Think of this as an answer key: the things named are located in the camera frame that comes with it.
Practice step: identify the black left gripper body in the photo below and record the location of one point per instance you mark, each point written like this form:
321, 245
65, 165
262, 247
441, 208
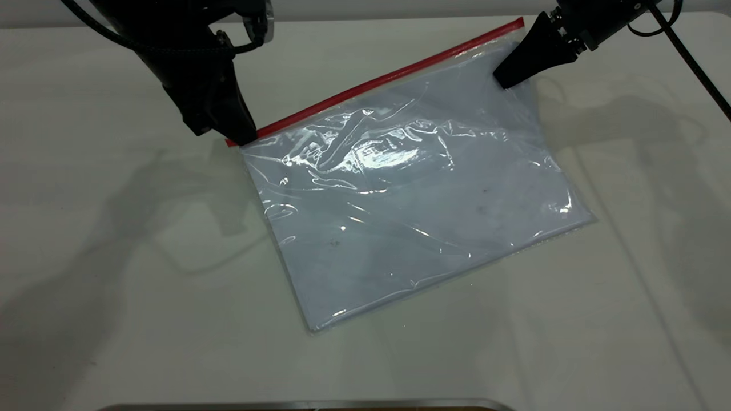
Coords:
183, 60

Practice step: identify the clear zip bag red zipper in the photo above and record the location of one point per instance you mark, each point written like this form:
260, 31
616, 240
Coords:
411, 200

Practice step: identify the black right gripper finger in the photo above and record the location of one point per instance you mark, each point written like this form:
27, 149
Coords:
537, 54

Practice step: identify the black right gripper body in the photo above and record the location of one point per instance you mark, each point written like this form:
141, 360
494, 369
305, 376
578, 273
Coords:
594, 20

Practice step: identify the silver metal frame edge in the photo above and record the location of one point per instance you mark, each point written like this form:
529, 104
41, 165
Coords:
308, 405

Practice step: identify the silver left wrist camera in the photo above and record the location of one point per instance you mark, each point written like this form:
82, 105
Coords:
260, 23

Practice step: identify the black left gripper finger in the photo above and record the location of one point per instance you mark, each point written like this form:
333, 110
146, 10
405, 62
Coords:
194, 111
231, 108

